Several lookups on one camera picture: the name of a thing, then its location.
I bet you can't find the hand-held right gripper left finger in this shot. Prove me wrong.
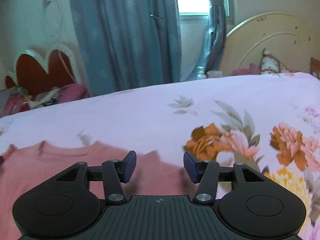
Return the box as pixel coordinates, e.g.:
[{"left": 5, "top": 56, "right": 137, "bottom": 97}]
[{"left": 54, "top": 151, "right": 137, "bottom": 205}]

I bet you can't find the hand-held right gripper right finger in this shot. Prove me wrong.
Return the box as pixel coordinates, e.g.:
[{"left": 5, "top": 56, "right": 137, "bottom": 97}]
[{"left": 183, "top": 151, "right": 266, "bottom": 203}]

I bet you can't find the pink long-sleeve shirt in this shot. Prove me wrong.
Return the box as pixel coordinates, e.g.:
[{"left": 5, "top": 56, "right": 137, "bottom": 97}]
[{"left": 0, "top": 141, "right": 200, "bottom": 240}]

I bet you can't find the pile of clothes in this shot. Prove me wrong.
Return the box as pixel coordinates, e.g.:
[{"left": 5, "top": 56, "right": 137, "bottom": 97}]
[{"left": 0, "top": 83, "right": 91, "bottom": 118}]

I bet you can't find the floral bed sheet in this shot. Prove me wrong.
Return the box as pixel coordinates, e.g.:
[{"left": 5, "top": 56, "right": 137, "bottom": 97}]
[{"left": 0, "top": 72, "right": 320, "bottom": 240}]

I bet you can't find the clear bottle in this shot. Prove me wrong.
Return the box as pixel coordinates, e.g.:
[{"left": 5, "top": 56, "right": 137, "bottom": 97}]
[{"left": 196, "top": 66, "right": 207, "bottom": 80}]

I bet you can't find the magenta cloth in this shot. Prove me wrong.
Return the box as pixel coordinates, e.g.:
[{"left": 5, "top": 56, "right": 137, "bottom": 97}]
[{"left": 231, "top": 63, "right": 261, "bottom": 76}]

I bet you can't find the wide blue curtain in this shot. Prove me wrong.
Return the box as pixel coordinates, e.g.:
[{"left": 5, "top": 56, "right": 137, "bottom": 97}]
[{"left": 67, "top": 0, "right": 182, "bottom": 97}]

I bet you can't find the floral pillow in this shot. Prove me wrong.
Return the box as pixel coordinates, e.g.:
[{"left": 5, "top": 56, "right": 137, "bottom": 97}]
[{"left": 260, "top": 48, "right": 296, "bottom": 75}]

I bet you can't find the red heart-shaped headboard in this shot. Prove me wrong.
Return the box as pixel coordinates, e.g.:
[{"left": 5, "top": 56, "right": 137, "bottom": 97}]
[{"left": 5, "top": 43, "right": 84, "bottom": 96}]

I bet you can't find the tied blue curtain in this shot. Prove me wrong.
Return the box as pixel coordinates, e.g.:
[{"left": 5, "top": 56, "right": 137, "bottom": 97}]
[{"left": 200, "top": 0, "right": 232, "bottom": 74}]

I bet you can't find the orange patterned pillow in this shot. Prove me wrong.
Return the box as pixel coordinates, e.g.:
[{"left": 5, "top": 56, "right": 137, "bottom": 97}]
[{"left": 310, "top": 57, "right": 320, "bottom": 79}]

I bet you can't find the cream arched headboard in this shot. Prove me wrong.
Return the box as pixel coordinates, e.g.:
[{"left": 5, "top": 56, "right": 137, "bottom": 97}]
[{"left": 219, "top": 12, "right": 320, "bottom": 76}]

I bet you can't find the bright window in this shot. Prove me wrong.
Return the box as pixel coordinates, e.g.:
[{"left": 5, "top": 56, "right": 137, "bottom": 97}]
[{"left": 174, "top": 0, "right": 213, "bottom": 79}]

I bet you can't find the white wall cable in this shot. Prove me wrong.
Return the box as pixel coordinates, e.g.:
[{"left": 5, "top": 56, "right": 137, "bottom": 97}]
[{"left": 41, "top": 0, "right": 66, "bottom": 38}]

